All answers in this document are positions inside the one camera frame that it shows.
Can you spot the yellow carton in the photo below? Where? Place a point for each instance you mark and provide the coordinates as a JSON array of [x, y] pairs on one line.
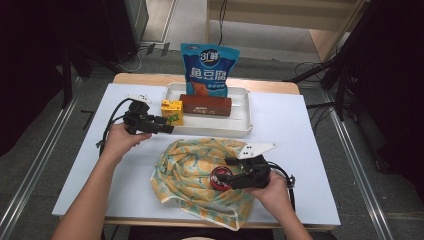
[[172, 111]]

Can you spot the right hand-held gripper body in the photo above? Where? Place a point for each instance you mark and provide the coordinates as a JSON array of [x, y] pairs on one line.
[[255, 173]]

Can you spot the metal floor rail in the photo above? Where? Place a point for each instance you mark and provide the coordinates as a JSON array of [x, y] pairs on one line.
[[360, 170], [40, 153]]

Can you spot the wooden table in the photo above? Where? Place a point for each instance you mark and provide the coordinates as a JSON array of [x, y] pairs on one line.
[[150, 79]]

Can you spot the person's dark clothing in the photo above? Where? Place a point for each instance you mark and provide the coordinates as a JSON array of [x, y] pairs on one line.
[[160, 234]]

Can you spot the orange and teal cloth bag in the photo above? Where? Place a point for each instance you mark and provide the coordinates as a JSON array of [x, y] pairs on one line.
[[190, 173]]

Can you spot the white table cover sheet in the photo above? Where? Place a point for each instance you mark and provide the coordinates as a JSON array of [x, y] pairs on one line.
[[300, 133]]

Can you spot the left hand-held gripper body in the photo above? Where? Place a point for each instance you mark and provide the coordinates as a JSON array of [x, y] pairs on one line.
[[138, 116]]

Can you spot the white plastic tray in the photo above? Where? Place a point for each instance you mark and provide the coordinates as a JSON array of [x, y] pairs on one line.
[[213, 125]]

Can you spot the blue snack pouch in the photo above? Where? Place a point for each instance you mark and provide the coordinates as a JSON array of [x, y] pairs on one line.
[[210, 70]]

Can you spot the person's right hand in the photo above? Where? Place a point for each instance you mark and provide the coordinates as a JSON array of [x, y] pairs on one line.
[[271, 196]]

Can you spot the brown oblong box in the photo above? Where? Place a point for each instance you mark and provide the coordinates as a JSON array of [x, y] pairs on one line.
[[206, 105]]

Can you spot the black power plug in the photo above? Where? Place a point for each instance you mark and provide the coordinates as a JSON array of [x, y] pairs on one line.
[[165, 48], [150, 48]]

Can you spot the black cabinet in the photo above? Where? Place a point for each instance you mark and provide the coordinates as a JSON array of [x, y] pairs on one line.
[[126, 26]]

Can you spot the person's left hand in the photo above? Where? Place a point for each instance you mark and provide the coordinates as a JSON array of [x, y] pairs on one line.
[[123, 141]]

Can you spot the pale wooden shelf unit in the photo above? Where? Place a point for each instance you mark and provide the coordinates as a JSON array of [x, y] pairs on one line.
[[276, 16]]

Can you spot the red round tin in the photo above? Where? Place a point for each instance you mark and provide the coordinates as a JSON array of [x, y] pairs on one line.
[[216, 176]]

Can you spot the black metal stand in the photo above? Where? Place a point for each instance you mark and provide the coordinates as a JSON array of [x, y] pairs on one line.
[[66, 80], [333, 76]]

